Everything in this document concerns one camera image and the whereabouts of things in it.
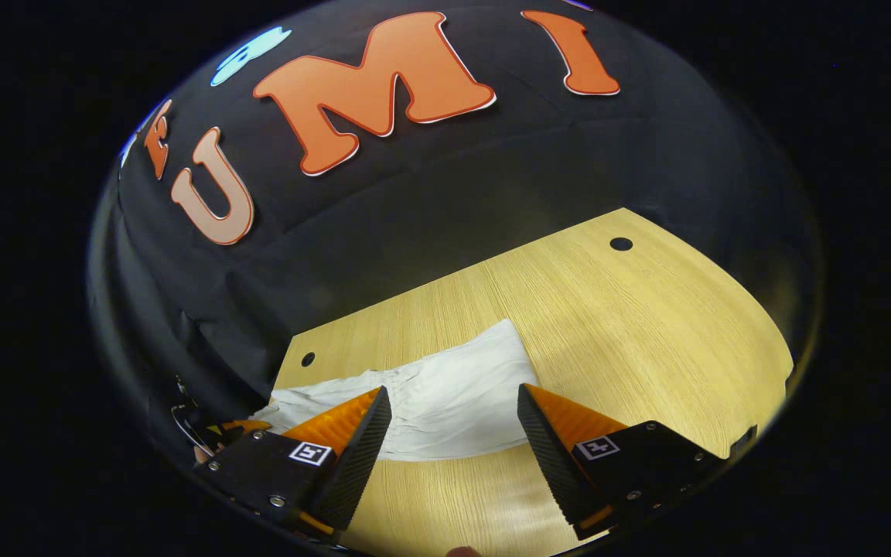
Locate black backdrop cloth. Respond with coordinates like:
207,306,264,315
88,0,825,465

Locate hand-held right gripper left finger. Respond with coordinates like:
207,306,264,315
194,385,394,542

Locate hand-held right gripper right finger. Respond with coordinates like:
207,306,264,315
517,383,725,541

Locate white jeans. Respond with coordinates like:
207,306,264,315
248,319,543,463

